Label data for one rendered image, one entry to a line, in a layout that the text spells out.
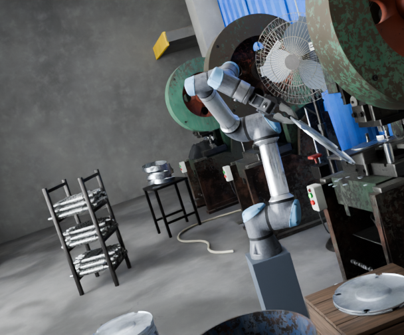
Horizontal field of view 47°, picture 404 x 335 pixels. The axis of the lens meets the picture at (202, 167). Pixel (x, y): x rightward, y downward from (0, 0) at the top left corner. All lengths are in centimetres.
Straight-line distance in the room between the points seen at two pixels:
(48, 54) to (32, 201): 258
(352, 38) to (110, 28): 729
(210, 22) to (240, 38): 385
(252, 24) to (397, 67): 188
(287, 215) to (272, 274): 28
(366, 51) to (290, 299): 113
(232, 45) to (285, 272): 190
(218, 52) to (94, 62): 541
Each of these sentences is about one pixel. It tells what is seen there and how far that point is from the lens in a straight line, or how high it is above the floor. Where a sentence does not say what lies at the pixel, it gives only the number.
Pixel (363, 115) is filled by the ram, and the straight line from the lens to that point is 230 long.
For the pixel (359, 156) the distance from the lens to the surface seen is 231.
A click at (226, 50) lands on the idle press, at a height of 154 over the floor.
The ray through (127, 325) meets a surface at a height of 36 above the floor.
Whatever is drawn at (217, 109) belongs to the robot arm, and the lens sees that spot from 197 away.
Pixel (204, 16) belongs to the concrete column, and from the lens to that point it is 738.
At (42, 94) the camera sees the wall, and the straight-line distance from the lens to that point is 867.
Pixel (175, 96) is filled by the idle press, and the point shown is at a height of 140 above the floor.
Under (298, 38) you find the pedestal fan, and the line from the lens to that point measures 307.
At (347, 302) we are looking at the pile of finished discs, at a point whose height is 36.
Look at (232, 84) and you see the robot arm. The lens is 172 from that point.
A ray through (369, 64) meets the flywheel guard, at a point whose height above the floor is 115.
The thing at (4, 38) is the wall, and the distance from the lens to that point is 889.
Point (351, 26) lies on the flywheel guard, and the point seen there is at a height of 130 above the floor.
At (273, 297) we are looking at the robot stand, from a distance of 220.
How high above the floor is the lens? 118
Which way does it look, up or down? 7 degrees down
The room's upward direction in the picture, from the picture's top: 17 degrees counter-clockwise
